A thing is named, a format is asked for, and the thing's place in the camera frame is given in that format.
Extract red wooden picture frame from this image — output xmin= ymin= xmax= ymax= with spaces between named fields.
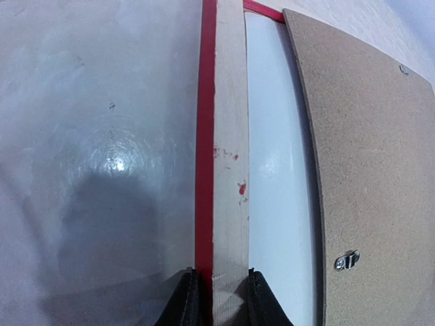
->
xmin=195 ymin=1 xmax=283 ymax=325

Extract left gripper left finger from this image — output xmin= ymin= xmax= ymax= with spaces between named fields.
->
xmin=154 ymin=268 xmax=199 ymax=326

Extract red sunset photo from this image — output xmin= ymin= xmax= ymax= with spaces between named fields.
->
xmin=245 ymin=12 xmax=317 ymax=325

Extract brown backing board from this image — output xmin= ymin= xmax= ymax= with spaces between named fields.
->
xmin=284 ymin=10 xmax=434 ymax=325

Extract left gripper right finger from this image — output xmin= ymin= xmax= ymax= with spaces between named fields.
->
xmin=247 ymin=268 xmax=294 ymax=326

